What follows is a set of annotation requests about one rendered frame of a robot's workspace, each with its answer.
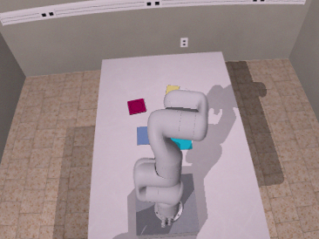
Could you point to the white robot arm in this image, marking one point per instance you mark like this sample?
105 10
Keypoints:
158 179

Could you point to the dark red square pad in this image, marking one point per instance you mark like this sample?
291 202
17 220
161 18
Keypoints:
136 106

